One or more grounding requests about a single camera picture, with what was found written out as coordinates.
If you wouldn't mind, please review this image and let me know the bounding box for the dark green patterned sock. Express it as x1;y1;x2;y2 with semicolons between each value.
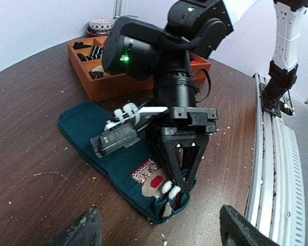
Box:
58;101;190;224

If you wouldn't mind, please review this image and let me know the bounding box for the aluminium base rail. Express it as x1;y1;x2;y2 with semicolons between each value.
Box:
245;73;308;246

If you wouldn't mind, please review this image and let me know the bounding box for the black rolled sock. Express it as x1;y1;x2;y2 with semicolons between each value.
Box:
73;42;92;50

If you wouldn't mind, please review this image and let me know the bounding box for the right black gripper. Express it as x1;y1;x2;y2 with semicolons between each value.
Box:
143;106;218;192

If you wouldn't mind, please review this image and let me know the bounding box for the right aluminium frame post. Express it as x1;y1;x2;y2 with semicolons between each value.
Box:
113;0;129;18

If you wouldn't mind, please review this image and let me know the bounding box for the black white striped sock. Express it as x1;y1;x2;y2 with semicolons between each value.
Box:
77;46;103;62

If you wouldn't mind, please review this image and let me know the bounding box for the argyle brown sock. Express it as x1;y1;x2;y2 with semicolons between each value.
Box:
89;65;111;79

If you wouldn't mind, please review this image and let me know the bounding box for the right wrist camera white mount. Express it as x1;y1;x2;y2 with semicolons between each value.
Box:
90;101;168;158

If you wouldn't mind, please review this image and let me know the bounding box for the white dotted bowl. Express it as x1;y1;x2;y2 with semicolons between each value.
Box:
88;18;115;32

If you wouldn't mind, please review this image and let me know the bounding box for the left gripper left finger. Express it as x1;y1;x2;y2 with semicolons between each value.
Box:
43;206;102;246

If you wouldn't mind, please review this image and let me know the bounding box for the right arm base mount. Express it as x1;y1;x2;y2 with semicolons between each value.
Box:
259;83;295;118

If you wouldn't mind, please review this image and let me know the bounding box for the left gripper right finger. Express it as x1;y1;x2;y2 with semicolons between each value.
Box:
219;205;278;246

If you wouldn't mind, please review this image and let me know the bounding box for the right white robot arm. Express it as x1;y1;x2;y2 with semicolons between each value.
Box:
91;1;235;193

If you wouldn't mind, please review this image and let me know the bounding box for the orange wooden divided tray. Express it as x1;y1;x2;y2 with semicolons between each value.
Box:
67;34;212;102

